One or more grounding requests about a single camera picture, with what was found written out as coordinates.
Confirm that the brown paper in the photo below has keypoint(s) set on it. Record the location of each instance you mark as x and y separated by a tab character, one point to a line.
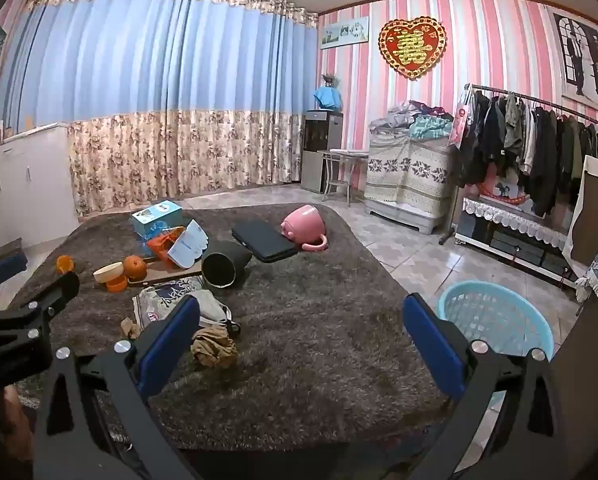
214	347

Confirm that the metal clothes rack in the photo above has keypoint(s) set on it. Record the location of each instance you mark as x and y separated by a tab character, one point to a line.
529	97

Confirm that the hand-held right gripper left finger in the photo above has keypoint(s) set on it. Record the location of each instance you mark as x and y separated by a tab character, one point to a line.
169	340

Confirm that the small potted plant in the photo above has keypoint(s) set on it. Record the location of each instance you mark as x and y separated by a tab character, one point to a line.
330	80

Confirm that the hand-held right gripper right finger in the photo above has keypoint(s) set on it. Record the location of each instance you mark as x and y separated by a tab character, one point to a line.
431	345

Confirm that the orange fruit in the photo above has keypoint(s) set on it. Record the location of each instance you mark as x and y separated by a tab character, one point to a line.
135	267

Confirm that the white plastic bag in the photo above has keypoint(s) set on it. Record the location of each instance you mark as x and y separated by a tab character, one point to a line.
211	307

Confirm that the printed white packet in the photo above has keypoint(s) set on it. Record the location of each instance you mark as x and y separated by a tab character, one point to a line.
159	302

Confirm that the low black cabinet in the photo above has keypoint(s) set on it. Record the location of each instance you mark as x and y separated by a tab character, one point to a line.
504	245

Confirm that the wedding photo poster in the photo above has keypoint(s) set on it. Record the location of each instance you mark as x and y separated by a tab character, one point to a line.
579	55

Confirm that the pile of clothes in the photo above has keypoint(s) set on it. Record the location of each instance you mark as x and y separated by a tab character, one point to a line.
414	120

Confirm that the red plastic basin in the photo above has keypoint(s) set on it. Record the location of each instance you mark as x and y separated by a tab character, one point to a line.
501	191

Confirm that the white lace cloth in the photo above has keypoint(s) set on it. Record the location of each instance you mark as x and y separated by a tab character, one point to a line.
509	215

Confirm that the pink hanging bag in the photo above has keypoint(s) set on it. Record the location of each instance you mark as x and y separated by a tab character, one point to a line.
459	120

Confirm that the landscape wall picture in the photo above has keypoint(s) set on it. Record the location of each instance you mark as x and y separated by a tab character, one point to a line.
344	32

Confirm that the person's left hand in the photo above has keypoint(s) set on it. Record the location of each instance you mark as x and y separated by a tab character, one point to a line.
18	420

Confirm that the small brown paper scrap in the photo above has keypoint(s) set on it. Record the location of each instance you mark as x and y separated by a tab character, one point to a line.
130	328

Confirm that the cream plastic bowl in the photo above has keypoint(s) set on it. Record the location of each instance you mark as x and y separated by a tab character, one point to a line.
108	272

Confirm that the row of hanging clothes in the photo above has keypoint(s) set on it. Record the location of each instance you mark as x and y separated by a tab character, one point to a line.
539	145

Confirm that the grey water dispenser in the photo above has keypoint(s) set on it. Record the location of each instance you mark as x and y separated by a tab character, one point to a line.
321	155

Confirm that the white framed board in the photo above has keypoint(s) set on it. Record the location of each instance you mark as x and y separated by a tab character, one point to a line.
591	210

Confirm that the pink mug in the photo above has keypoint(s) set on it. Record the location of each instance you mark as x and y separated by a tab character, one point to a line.
304	222

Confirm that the blue plastic bag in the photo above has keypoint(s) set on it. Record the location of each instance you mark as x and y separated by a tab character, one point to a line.
154	233

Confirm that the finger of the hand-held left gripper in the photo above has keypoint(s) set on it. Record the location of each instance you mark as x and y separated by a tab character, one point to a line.
59	290
1	269

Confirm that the patterned cloth covered cabinet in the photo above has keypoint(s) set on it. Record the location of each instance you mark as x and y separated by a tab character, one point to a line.
404	175

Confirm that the blue cloth cover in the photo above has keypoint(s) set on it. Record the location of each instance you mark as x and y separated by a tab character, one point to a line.
327	97

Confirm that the brown phone case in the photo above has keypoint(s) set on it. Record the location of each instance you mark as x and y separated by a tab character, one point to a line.
164	276

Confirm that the orange plastic bag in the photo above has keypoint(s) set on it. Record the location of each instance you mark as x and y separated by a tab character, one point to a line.
160	247

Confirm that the blue and floral curtain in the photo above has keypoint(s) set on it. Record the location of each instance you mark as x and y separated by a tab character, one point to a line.
154	85

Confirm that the red heart wall decoration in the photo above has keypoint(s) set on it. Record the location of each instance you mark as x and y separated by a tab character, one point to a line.
411	45

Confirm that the black zip case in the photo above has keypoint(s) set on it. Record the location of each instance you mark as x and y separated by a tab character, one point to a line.
264	240

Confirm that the small folding table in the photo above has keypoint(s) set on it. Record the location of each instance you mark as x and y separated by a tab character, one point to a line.
346	153

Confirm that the light blue plastic basket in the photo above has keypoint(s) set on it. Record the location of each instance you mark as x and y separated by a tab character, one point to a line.
499	310

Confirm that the white cabinet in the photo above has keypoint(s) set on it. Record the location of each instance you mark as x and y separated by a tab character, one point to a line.
24	185

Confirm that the teal cardboard box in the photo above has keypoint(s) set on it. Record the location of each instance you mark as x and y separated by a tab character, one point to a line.
154	215

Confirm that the black ribbed cup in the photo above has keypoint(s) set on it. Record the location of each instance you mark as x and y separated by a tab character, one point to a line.
224	267

